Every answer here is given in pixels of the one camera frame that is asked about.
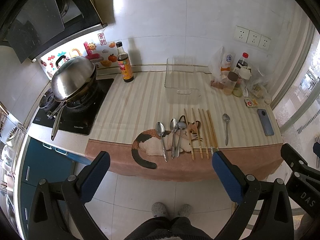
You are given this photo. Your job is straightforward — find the blue label salt bag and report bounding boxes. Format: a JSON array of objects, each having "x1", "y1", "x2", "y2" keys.
[{"x1": 220, "y1": 53, "x2": 235, "y2": 76}]

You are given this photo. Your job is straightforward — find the grey slipper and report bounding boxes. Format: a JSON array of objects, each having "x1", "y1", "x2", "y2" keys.
[
  {"x1": 151, "y1": 202, "x2": 169, "y2": 218},
  {"x1": 177, "y1": 204, "x2": 193, "y2": 218}
]

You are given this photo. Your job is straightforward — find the striped cat print mat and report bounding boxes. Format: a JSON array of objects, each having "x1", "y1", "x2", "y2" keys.
[{"x1": 85, "y1": 72, "x2": 283, "y2": 181}]

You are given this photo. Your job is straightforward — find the white plastic bag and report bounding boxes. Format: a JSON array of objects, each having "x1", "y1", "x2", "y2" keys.
[{"x1": 208, "y1": 46, "x2": 223, "y2": 84}]

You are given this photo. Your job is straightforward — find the black induction cooktop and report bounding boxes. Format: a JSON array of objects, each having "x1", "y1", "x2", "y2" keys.
[{"x1": 33, "y1": 79, "x2": 114, "y2": 135}]

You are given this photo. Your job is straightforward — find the grey slipper right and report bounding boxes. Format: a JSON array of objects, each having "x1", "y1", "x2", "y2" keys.
[{"x1": 177, "y1": 204, "x2": 193, "y2": 218}]

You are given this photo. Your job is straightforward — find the small red white box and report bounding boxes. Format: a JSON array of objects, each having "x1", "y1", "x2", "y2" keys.
[{"x1": 244, "y1": 99, "x2": 259, "y2": 107}]

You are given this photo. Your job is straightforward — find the grey slipper left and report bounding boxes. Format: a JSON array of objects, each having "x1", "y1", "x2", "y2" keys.
[{"x1": 151, "y1": 202, "x2": 169, "y2": 218}]

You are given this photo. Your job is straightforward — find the brown lid spice jar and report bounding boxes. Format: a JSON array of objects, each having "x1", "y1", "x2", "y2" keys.
[{"x1": 223, "y1": 72, "x2": 239, "y2": 95}]

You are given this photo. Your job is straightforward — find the white lid jar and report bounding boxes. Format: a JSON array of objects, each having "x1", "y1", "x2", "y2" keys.
[{"x1": 235, "y1": 67, "x2": 251, "y2": 88}]

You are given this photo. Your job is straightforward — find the black range hood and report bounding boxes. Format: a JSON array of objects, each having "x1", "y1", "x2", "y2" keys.
[{"x1": 1, "y1": 0, "x2": 106, "y2": 62}]

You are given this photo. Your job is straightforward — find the white wall socket panel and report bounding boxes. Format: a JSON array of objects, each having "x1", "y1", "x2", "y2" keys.
[{"x1": 233, "y1": 26, "x2": 271, "y2": 50}]

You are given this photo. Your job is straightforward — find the blue smartphone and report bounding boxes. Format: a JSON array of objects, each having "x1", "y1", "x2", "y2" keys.
[{"x1": 257, "y1": 109, "x2": 274, "y2": 136}]

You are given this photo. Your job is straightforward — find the blue kitchen cabinet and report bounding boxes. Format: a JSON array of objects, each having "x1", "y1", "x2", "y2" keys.
[{"x1": 17, "y1": 137, "x2": 91, "y2": 239}]

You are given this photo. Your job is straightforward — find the soy sauce bottle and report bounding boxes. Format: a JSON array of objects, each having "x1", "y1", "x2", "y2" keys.
[{"x1": 116, "y1": 42, "x2": 134, "y2": 82}]

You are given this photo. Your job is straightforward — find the steel spoon lone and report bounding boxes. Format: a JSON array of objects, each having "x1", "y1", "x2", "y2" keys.
[{"x1": 222, "y1": 113, "x2": 230, "y2": 146}]

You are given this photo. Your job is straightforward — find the red cap dark bottle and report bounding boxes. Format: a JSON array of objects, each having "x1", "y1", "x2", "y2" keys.
[{"x1": 233, "y1": 52, "x2": 248, "y2": 74}]

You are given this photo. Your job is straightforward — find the clear plastic tray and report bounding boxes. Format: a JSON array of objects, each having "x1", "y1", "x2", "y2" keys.
[{"x1": 164, "y1": 57, "x2": 201, "y2": 105}]

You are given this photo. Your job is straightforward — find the round steel spoon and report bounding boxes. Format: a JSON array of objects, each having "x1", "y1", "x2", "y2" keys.
[{"x1": 175, "y1": 121, "x2": 187, "y2": 158}]

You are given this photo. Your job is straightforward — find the colourful wall stickers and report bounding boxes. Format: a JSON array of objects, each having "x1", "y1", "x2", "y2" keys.
[{"x1": 37, "y1": 30, "x2": 118, "y2": 79}]

